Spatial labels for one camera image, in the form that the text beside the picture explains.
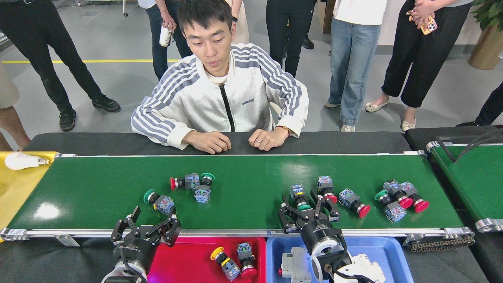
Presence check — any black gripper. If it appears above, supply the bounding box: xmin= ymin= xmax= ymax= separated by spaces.
xmin=111 ymin=207 xmax=181 ymax=270
xmin=278 ymin=189 xmax=345 ymax=256

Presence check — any green push button switch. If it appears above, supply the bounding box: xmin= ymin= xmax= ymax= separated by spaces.
xmin=143 ymin=189 xmax=174 ymax=215
xmin=290 ymin=184 xmax=312 ymax=211
xmin=195 ymin=172 xmax=215 ymax=204
xmin=374 ymin=190 xmax=407 ymax=223

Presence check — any red push button switch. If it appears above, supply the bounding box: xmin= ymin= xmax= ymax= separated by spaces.
xmin=383 ymin=180 xmax=413 ymax=209
xmin=170 ymin=173 xmax=200 ymax=191
xmin=400 ymin=182 xmax=430 ymax=213
xmin=317 ymin=176 xmax=338 ymax=204
xmin=237 ymin=243 xmax=258 ymax=279
xmin=339 ymin=188 xmax=371 ymax=219

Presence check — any white circuit breaker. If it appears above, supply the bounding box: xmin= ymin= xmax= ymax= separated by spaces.
xmin=278 ymin=247 xmax=312 ymax=283
xmin=346 ymin=254 xmax=386 ymax=283

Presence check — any yellow push button switch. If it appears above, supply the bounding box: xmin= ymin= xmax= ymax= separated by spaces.
xmin=210 ymin=247 xmax=241 ymax=282

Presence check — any red plastic tray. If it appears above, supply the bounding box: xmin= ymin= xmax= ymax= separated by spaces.
xmin=147 ymin=237 xmax=267 ymax=283

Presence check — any long green conveyor belt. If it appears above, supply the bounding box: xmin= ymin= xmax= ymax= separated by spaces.
xmin=0 ymin=150 xmax=476 ymax=241

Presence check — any blue plastic tray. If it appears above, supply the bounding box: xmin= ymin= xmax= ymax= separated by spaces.
xmin=266 ymin=236 xmax=414 ymax=283

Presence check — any yellow plastic tray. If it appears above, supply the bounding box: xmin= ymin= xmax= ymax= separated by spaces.
xmin=0 ymin=151 xmax=59 ymax=236

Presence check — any green conveyor with black guide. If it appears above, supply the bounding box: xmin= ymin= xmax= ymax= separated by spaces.
xmin=426 ymin=141 xmax=503 ymax=233

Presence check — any person's left hand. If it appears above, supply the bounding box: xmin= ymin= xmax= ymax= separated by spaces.
xmin=248 ymin=128 xmax=289 ymax=152

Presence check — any person's right hand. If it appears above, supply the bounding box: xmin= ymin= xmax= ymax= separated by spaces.
xmin=183 ymin=130 xmax=232 ymax=154

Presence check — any white light bulb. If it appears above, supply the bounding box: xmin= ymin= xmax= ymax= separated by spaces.
xmin=5 ymin=153 xmax=50 ymax=171

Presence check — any seated person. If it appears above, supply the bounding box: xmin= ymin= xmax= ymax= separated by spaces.
xmin=131 ymin=0 xmax=310 ymax=154

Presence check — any brown cardboard box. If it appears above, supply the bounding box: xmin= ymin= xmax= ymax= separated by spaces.
xmin=318 ymin=0 xmax=336 ymax=34

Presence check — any smartphone in patterned case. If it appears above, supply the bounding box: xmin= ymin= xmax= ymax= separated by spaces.
xmin=420 ymin=15 xmax=438 ymax=35

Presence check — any potted green plant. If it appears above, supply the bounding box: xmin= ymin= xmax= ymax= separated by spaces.
xmin=468 ymin=0 xmax=503 ymax=70

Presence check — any conveyor drive chain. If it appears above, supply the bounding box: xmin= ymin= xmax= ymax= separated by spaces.
xmin=409 ymin=236 xmax=476 ymax=253

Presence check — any black triangular guide frame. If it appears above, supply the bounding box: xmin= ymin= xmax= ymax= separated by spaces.
xmin=435 ymin=130 xmax=503 ymax=163

